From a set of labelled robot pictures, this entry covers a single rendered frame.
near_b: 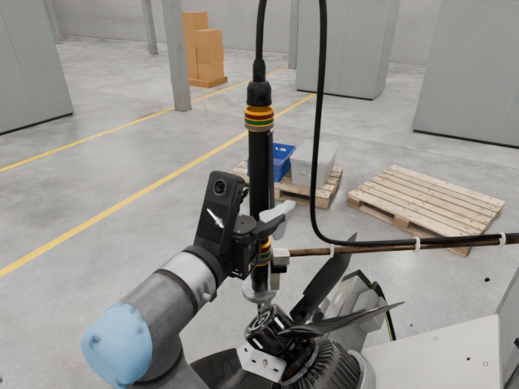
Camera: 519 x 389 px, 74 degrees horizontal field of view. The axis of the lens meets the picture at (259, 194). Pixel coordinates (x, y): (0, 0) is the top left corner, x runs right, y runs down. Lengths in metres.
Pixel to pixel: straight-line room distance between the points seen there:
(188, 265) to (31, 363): 2.33
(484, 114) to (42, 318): 5.80
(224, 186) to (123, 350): 0.22
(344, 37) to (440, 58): 2.48
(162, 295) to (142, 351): 0.06
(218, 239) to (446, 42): 5.59
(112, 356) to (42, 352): 2.36
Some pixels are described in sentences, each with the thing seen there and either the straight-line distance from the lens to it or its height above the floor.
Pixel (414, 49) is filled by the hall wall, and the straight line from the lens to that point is 12.72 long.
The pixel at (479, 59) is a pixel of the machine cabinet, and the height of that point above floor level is 1.18.
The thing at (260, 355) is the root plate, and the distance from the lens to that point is 0.91.
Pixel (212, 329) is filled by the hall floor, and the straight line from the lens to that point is 2.51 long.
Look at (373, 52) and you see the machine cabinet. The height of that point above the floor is 0.95.
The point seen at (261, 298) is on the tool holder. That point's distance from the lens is 0.68.
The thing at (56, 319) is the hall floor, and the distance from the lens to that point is 2.90.
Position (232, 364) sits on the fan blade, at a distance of 1.03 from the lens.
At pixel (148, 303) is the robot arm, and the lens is 0.41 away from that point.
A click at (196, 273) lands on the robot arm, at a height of 1.66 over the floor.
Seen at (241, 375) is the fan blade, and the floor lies 1.21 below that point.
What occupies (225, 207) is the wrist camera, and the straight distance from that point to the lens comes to 0.46.
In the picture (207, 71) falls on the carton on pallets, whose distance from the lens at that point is 8.75.
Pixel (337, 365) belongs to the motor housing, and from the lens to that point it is 0.94.
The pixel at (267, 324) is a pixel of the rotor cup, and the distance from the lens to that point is 0.89.
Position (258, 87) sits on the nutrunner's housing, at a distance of 0.49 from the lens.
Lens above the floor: 1.95
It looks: 30 degrees down
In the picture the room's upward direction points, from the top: straight up
